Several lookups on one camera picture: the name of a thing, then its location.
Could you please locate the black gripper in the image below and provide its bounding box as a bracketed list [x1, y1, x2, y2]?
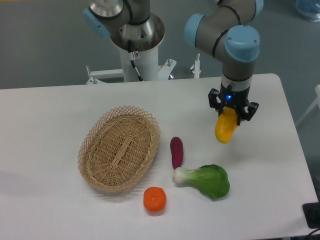
[208, 76, 259, 126]

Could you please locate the yellow mango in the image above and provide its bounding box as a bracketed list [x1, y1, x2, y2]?
[214, 107, 238, 144]

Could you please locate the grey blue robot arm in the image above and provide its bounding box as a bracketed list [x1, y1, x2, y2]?
[82, 0, 264, 123]

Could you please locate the purple sweet potato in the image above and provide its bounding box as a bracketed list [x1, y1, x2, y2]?
[170, 136, 184, 169]

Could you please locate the green bok choy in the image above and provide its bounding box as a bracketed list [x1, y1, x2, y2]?
[172, 164, 230, 200]

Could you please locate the orange tangerine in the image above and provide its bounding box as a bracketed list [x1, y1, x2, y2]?
[143, 186, 167, 213]

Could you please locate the woven wicker basket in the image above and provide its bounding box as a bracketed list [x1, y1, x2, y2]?
[78, 106, 161, 193]

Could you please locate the blue object in corner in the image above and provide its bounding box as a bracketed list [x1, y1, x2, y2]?
[295, 0, 320, 22]

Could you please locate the black device at table edge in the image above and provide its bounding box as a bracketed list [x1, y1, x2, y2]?
[302, 202, 320, 229]

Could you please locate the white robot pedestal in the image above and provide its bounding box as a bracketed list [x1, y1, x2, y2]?
[85, 12, 202, 85]

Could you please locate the white frame at right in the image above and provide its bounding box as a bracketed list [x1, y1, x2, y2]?
[295, 84, 320, 127]

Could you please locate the black cable on pedestal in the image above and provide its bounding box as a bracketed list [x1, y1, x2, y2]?
[126, 39, 145, 82]

